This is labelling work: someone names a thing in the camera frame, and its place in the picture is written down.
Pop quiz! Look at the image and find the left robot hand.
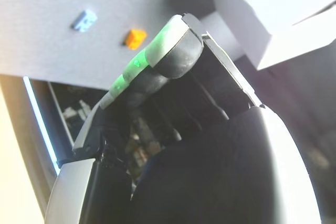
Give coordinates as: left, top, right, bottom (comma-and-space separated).
44, 13, 325, 224

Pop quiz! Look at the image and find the brown cardboard box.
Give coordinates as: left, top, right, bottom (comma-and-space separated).
201, 0, 336, 71

